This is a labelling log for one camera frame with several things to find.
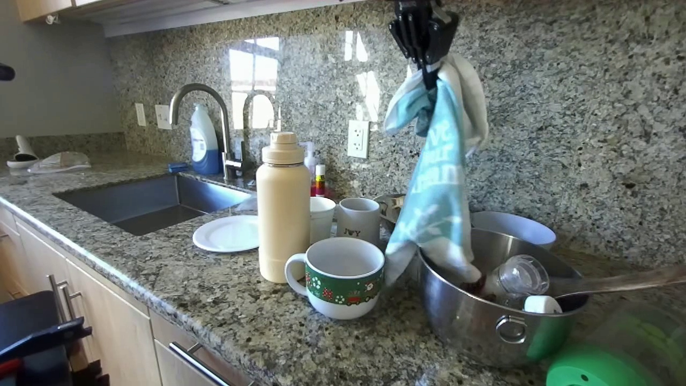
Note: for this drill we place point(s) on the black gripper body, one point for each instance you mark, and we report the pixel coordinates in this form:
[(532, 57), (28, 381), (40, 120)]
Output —
[(418, 11)]

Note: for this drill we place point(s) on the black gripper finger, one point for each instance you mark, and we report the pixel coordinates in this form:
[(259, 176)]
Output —
[(444, 46), (412, 46)]

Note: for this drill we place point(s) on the teal and white towel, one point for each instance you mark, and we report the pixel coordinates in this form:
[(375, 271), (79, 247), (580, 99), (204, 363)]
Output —
[(435, 184)]

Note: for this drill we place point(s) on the white round plate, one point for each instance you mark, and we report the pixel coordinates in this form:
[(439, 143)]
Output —
[(225, 234)]

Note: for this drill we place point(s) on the small orange bottle white cap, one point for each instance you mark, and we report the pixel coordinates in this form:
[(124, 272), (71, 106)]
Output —
[(319, 182)]

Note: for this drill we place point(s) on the plain white mug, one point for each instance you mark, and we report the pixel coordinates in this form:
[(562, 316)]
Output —
[(359, 217), (322, 217)]

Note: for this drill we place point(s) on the grey blue bowl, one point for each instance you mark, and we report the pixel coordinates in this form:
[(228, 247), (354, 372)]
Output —
[(517, 228)]

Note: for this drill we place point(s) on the tall curved steel faucet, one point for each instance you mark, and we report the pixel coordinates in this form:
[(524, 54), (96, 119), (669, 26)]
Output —
[(223, 120)]

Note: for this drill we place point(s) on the cream insulated water bottle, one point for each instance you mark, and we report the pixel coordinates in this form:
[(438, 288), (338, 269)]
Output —
[(284, 214)]

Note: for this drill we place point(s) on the white and blue soap bottle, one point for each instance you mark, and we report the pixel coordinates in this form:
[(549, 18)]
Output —
[(204, 143)]

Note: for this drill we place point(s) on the clear plastic cup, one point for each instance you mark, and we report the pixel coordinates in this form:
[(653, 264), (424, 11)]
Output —
[(522, 276)]

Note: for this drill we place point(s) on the white mug with green band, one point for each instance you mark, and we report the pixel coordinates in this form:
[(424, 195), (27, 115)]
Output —
[(343, 281)]

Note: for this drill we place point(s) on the wooden upper cabinet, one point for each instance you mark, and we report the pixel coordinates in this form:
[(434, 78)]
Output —
[(143, 11)]

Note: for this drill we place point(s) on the wooden cabinet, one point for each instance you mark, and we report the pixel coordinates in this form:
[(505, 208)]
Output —
[(143, 11), (114, 322)]

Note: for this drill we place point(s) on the white block in pot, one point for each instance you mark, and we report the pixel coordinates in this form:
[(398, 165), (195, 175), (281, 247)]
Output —
[(543, 306)]

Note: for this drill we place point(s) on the large steel pot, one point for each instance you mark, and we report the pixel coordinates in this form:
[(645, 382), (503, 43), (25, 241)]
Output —
[(473, 322)]

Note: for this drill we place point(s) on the stainless steel sink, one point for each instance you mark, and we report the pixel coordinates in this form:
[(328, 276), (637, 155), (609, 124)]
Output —
[(143, 199)]

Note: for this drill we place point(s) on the green plastic container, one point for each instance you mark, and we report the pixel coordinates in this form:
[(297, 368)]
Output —
[(614, 356)]

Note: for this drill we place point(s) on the crumpled clear plastic bag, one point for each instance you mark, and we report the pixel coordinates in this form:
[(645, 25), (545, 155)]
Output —
[(62, 162)]

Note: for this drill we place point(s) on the white small countertop object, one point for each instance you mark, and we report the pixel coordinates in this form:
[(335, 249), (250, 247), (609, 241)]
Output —
[(23, 153)]

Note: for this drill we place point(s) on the wooden lower cabinet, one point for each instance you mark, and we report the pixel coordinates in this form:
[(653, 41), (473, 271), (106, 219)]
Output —
[(114, 322)]

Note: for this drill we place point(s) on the black cart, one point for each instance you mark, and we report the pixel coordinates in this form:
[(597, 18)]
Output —
[(32, 333)]

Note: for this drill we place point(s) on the white wall power outlet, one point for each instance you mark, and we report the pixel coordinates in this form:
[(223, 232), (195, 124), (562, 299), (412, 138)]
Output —
[(359, 138)]

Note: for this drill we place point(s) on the white wall switch plate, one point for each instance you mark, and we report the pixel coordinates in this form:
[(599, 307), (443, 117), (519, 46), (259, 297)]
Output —
[(163, 117), (139, 115)]

